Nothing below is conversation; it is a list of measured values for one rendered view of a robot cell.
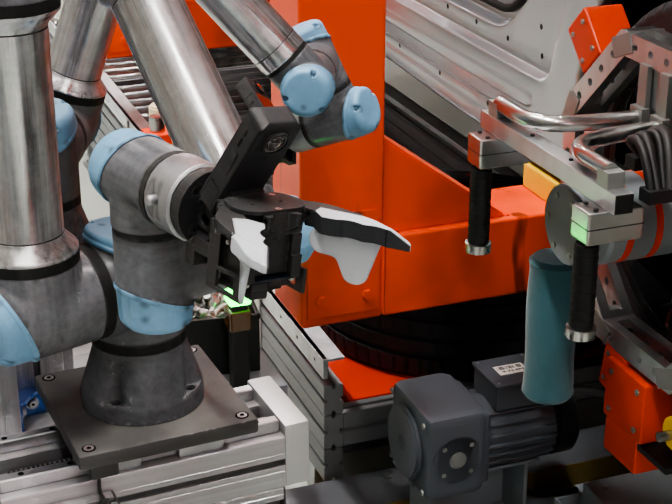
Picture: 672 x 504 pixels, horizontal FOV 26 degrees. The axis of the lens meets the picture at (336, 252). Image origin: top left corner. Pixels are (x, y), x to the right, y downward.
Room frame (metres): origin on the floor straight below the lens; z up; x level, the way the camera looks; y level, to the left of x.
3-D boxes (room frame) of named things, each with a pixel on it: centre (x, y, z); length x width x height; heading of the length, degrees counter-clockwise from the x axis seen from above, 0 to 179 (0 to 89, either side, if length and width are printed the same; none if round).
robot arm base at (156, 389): (1.60, 0.24, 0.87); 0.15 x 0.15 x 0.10
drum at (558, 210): (2.13, -0.45, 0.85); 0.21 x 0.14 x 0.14; 111
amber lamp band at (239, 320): (2.30, 0.17, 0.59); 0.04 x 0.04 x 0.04; 21
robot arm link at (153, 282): (1.32, 0.17, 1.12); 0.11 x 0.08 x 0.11; 128
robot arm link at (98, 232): (1.59, 0.25, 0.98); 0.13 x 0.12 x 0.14; 128
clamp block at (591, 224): (1.92, -0.38, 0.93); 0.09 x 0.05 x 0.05; 111
